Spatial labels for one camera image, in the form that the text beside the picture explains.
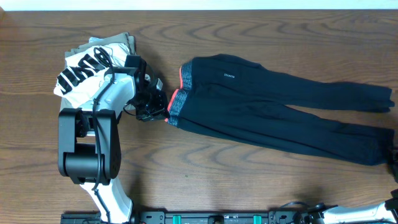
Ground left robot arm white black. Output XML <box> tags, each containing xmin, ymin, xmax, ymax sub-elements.
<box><xmin>58</xmin><ymin>55</ymin><xmax>169</xmax><ymax>223</ymax></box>

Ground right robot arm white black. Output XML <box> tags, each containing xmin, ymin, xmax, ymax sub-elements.
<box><xmin>293</xmin><ymin>146</ymin><xmax>397</xmax><ymax>223</ymax></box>

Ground light blue folded garment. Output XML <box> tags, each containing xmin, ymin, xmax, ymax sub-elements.
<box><xmin>88</xmin><ymin>37</ymin><xmax>102</xmax><ymax>43</ymax></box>

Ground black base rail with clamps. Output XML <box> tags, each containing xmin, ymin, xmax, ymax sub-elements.
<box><xmin>60</xmin><ymin>210</ymin><xmax>312</xmax><ymax>224</ymax></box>

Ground white shirt with black print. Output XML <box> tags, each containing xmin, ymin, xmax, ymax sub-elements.
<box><xmin>53</xmin><ymin>43</ymin><xmax>130</xmax><ymax>110</ymax></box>

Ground grey-beige folded garment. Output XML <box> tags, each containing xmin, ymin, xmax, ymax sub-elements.
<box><xmin>64</xmin><ymin>32</ymin><xmax>136</xmax><ymax>100</ymax></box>

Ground black shorts with grey waistband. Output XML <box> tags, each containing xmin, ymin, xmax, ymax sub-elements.
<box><xmin>167</xmin><ymin>54</ymin><xmax>394</xmax><ymax>166</ymax></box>

